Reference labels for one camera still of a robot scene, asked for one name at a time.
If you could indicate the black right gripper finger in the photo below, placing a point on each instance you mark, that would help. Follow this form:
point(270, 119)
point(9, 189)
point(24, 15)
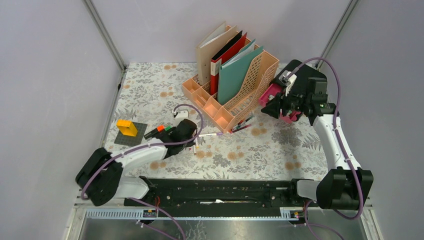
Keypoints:
point(274, 101)
point(273, 109)

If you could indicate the pink drawer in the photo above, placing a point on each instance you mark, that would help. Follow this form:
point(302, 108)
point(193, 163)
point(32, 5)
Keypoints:
point(272, 90)

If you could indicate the grey slotted cable duct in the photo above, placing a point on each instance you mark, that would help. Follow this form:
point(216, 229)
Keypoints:
point(205, 213)

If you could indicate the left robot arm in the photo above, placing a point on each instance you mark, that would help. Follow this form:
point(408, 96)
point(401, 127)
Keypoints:
point(103, 177)

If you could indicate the green gel pen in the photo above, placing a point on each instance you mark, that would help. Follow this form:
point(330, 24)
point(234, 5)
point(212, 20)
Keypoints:
point(246, 120)

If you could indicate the left aluminium frame post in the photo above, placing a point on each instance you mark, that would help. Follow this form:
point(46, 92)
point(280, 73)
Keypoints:
point(97, 20)

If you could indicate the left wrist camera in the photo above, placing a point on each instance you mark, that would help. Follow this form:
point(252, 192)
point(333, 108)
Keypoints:
point(181, 115)

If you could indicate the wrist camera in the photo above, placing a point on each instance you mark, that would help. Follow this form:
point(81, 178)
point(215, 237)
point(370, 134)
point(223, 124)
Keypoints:
point(181, 115)
point(288, 79)

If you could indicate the teal file folder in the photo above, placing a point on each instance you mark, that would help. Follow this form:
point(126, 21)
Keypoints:
point(233, 72)

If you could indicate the peach plastic file organizer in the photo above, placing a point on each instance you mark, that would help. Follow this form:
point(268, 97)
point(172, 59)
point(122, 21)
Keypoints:
point(260, 73)

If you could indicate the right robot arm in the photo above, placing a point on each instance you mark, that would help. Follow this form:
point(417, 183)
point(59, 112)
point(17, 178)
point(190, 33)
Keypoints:
point(346, 185)

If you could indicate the right aluminium frame post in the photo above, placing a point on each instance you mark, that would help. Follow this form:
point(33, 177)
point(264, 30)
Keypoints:
point(352, 5)

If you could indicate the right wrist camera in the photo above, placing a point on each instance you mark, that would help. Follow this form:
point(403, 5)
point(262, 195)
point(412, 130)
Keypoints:
point(288, 79)

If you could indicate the beige file binder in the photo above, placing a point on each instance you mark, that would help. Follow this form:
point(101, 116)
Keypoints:
point(209, 46)

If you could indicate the aluminium frame post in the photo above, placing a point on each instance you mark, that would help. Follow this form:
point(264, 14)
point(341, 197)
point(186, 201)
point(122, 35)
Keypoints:
point(352, 5)
point(97, 20)

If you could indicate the white marker purple cap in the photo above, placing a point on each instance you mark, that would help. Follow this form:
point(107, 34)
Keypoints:
point(210, 134)

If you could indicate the magenta gel pen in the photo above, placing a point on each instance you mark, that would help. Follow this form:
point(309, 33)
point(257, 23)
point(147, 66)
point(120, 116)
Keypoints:
point(239, 129)

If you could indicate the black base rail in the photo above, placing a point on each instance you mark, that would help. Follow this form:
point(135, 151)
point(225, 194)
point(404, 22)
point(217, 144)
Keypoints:
point(167, 193)

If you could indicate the yellow building block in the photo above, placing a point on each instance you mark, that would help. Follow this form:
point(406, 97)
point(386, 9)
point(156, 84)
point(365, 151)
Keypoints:
point(127, 128)

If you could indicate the black pink drawer unit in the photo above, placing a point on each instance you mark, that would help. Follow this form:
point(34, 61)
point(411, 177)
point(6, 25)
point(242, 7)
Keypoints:
point(302, 75)

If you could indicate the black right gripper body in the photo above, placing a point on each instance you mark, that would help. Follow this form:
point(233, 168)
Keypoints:
point(294, 102)

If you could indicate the floral tablecloth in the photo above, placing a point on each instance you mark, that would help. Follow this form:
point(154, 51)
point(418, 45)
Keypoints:
point(270, 149)

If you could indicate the orange cap black highlighter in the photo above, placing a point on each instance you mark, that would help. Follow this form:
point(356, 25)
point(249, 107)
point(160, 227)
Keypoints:
point(153, 132)

